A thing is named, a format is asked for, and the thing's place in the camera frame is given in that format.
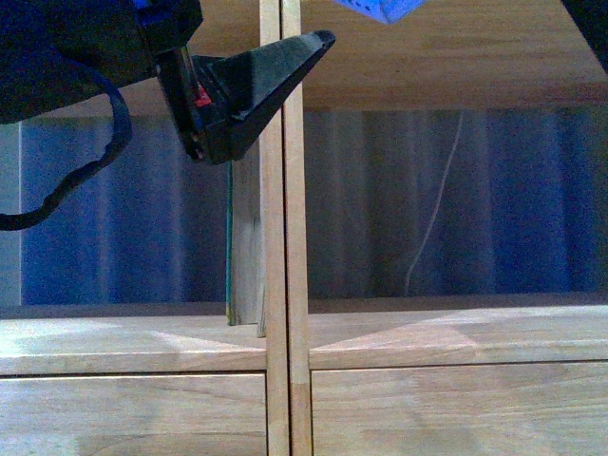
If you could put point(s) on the left wooden shelf unit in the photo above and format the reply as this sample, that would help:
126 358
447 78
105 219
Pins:
134 383

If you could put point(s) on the wooden shelf unit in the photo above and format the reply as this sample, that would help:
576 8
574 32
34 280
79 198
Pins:
477 374
134 383

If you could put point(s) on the right wooden shelf unit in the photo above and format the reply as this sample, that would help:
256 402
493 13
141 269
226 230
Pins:
477 374

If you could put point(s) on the blue curtain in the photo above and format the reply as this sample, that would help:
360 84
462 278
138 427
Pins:
399 204

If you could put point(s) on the thin green book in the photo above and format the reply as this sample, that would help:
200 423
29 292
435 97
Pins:
229 233

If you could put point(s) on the blue object at top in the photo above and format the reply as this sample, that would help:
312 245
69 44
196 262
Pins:
387 12

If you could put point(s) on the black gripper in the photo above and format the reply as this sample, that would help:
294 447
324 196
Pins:
55 54

